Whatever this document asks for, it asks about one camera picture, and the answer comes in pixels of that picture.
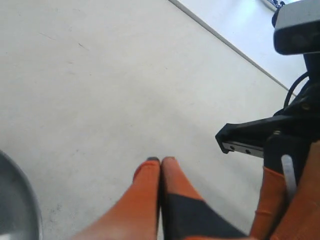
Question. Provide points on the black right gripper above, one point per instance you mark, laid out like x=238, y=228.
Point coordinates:
x=290, y=131

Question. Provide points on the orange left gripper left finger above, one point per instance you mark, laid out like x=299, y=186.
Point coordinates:
x=135, y=216

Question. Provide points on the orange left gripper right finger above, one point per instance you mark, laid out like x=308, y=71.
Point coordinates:
x=185, y=214

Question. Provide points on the translucent white glow stick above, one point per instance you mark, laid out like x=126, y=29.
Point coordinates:
x=289, y=176

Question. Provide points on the round steel plate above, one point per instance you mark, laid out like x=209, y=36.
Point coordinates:
x=20, y=215

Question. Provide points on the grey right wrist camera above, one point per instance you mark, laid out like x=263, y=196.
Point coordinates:
x=297, y=28

